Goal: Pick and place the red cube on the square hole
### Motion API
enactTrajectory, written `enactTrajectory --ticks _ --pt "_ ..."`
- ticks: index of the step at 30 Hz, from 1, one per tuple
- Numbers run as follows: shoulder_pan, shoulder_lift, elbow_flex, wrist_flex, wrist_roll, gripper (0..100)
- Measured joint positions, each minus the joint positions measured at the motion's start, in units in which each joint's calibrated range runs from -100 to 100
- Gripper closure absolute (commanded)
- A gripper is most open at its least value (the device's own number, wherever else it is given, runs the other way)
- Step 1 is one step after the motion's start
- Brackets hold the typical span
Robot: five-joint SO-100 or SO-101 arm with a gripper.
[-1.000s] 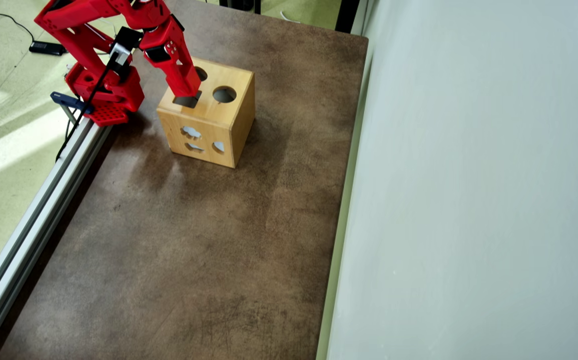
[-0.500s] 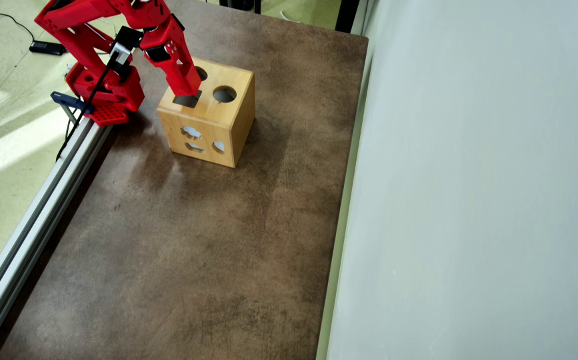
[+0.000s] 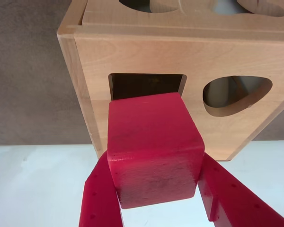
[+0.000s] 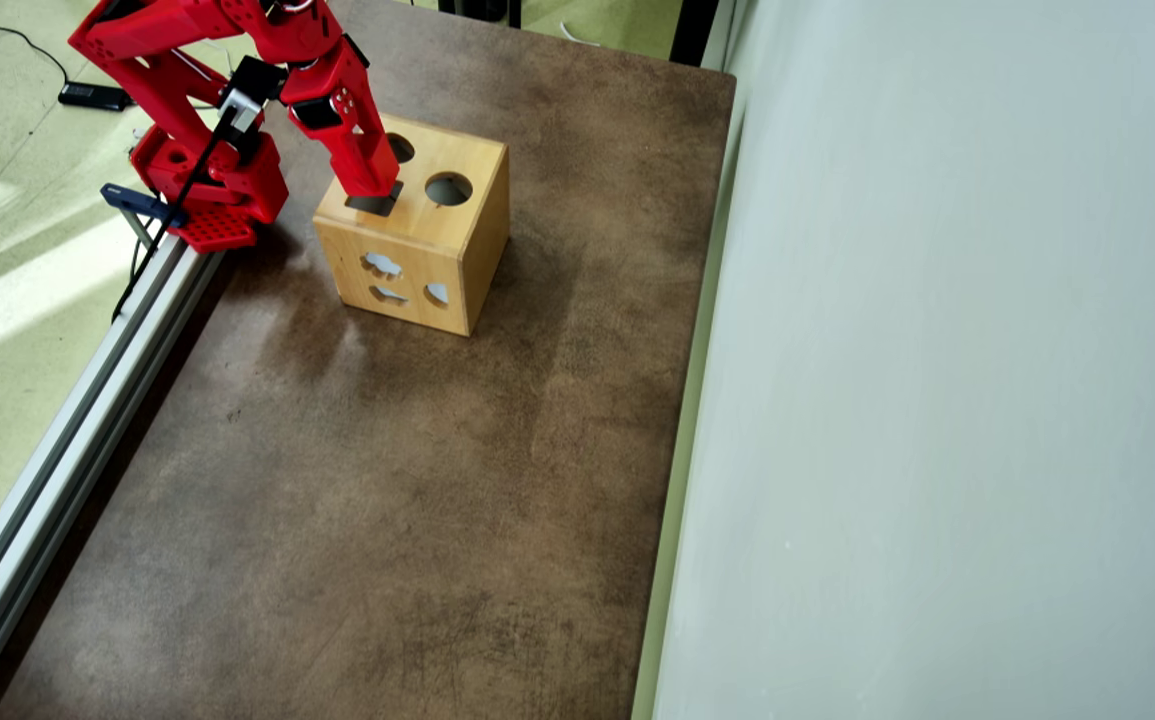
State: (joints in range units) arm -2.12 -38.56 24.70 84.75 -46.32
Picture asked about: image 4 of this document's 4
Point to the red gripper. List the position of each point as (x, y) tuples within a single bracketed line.
[(355, 138)]

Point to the red robot arm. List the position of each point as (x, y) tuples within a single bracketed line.
[(157, 25)]

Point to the wooden shape sorter box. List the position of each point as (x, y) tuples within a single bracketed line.
[(482, 240)]

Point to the black furniture base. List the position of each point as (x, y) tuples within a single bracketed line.
[(482, 10)]

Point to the blue table clamp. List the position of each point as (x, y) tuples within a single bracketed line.
[(137, 203)]

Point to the black power adapter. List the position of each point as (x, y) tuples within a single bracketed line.
[(95, 96)]

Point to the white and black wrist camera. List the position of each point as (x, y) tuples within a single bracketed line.
[(249, 95)]

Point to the dark vertical post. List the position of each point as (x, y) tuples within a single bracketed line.
[(694, 30)]

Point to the aluminium profile rail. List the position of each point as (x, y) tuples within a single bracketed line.
[(67, 430)]

